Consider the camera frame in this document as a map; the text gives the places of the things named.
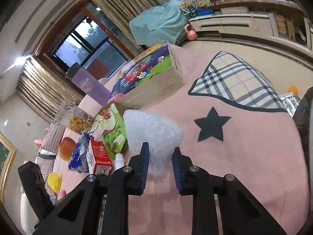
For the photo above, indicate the red white milk carton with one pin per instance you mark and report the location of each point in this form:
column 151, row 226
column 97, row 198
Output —
column 97, row 159

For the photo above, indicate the teal cloth covered chair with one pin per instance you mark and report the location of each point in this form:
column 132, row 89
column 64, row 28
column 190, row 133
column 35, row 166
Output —
column 163, row 22

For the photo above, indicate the green apple snack bag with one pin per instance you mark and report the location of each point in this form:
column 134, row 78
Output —
column 108, row 126

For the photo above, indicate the white tv cabinet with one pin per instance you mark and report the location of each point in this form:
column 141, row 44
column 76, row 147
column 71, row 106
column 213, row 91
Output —
column 278, row 21

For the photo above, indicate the colourful picture book box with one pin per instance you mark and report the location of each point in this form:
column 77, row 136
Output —
column 153, row 74

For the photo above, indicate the pink kettlebell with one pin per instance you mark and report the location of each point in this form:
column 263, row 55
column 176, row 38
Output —
column 191, row 34

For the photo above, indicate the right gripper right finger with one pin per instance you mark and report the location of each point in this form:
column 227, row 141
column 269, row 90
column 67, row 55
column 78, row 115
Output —
column 181, row 164

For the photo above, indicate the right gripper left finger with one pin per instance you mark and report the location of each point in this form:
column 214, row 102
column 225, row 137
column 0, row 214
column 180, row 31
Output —
column 139, row 164

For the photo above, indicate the purple tumbler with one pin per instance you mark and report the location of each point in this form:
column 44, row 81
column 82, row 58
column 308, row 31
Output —
column 80, row 77

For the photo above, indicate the clear jar of snacks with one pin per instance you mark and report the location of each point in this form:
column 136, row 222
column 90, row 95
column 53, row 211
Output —
column 71, row 116

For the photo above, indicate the black bin liner bag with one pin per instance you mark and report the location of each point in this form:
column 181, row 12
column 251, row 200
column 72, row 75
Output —
column 301, row 118

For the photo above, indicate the blue foil wrapper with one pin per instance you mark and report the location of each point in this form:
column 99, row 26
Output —
column 78, row 161

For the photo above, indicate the toy ferris wheel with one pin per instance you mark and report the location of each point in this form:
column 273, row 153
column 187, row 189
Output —
column 189, row 7

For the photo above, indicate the yellow toy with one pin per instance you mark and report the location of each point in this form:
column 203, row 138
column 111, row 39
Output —
column 54, row 182

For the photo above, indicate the pink blanket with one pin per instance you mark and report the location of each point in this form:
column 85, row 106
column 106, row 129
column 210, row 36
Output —
column 262, row 149

